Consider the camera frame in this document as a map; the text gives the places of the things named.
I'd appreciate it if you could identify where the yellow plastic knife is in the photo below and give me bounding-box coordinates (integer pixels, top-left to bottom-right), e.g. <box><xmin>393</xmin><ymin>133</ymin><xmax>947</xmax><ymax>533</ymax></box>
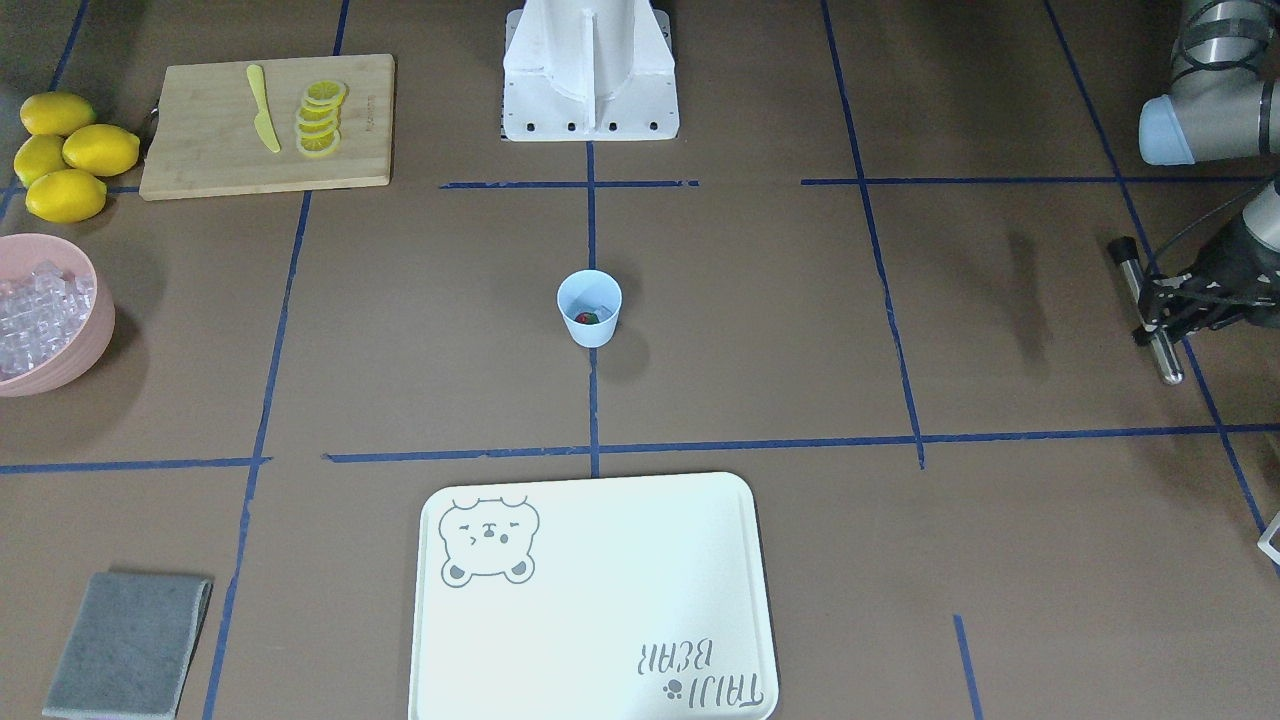
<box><xmin>244</xmin><ymin>64</ymin><xmax>282</xmax><ymax>154</ymax></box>

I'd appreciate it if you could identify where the lemon slices stack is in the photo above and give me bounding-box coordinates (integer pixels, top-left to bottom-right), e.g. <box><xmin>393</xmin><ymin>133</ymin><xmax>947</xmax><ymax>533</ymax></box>
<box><xmin>294</xmin><ymin>79</ymin><xmax>349</xmax><ymax>159</ymax></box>

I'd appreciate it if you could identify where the yellow lemon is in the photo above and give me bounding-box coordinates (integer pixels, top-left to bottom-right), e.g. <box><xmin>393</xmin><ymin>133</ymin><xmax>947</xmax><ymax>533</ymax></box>
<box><xmin>19</xmin><ymin>91</ymin><xmax>97</xmax><ymax>137</ymax></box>
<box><xmin>61</xmin><ymin>124</ymin><xmax>141</xmax><ymax>177</ymax></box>
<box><xmin>26</xmin><ymin>169</ymin><xmax>108</xmax><ymax>224</ymax></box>
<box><xmin>13</xmin><ymin>135</ymin><xmax>69</xmax><ymax>188</ymax></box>

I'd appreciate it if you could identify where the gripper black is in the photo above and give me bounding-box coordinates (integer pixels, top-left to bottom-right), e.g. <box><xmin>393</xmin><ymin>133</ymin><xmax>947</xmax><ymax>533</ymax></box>
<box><xmin>1132</xmin><ymin>215</ymin><xmax>1279</xmax><ymax>347</ymax></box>

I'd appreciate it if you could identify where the yellow lemon top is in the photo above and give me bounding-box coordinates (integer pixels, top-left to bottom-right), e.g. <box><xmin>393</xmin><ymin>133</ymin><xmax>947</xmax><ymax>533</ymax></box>
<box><xmin>19</xmin><ymin>91</ymin><xmax>97</xmax><ymax>137</ymax></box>

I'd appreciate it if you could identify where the yellow lemon bottom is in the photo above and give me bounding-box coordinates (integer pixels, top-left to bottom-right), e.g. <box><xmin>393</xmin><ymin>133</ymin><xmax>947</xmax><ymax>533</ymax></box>
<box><xmin>26</xmin><ymin>169</ymin><xmax>108</xmax><ymax>224</ymax></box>

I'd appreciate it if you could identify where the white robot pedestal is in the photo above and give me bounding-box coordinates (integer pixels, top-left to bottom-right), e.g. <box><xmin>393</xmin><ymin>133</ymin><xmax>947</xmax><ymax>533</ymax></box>
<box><xmin>500</xmin><ymin>1</ymin><xmax>680</xmax><ymax>142</ymax></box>

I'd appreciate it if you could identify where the light blue plastic cup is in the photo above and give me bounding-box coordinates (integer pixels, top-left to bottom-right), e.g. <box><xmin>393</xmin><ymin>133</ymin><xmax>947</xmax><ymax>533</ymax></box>
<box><xmin>556</xmin><ymin>269</ymin><xmax>623</xmax><ymax>348</ymax></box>

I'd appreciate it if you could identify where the grey folded cloth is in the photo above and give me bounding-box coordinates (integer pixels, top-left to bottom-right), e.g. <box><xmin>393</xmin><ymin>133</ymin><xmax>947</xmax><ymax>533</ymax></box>
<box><xmin>42</xmin><ymin>571</ymin><xmax>212</xmax><ymax>719</ymax></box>

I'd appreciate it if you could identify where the white bear serving tray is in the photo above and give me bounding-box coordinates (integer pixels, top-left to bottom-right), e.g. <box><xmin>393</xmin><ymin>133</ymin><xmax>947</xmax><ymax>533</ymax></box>
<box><xmin>407</xmin><ymin>471</ymin><xmax>780</xmax><ymax>719</ymax></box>

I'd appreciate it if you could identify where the steel muddler black tip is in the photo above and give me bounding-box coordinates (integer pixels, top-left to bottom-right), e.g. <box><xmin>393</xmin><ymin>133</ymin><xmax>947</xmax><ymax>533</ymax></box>
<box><xmin>1106</xmin><ymin>236</ymin><xmax>1185</xmax><ymax>386</ymax></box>

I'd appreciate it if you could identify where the pink bowl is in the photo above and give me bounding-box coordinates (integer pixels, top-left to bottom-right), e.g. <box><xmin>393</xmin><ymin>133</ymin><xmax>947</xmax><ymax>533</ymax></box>
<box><xmin>1</xmin><ymin>233</ymin><xmax>115</xmax><ymax>397</ymax></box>

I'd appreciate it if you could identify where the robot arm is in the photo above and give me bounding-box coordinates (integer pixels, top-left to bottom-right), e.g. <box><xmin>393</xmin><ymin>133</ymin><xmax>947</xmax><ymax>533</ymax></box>
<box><xmin>1134</xmin><ymin>1</ymin><xmax>1277</xmax><ymax>346</ymax></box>

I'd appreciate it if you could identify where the bamboo cutting board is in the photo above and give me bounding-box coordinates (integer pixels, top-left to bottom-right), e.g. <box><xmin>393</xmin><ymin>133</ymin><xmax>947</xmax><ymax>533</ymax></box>
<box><xmin>140</xmin><ymin>54</ymin><xmax>396</xmax><ymax>201</ymax></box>

